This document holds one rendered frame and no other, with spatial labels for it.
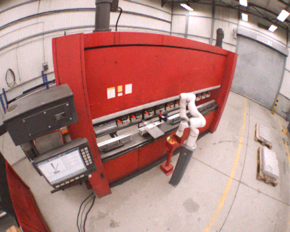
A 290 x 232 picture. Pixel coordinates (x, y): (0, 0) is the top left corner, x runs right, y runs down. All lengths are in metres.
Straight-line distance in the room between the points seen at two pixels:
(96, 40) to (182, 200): 2.55
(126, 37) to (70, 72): 0.64
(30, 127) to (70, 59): 0.55
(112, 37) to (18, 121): 1.04
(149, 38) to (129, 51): 0.28
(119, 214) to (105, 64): 2.10
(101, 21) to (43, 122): 1.02
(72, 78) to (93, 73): 0.31
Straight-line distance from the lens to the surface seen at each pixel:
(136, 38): 1.46
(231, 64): 3.38
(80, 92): 1.14
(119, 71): 1.43
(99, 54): 1.32
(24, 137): 0.91
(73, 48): 1.06
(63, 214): 2.57
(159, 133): 1.94
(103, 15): 1.41
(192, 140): 1.75
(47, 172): 1.08
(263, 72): 8.81
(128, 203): 2.38
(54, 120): 0.84
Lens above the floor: 2.23
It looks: 33 degrees down
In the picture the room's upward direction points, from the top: 4 degrees clockwise
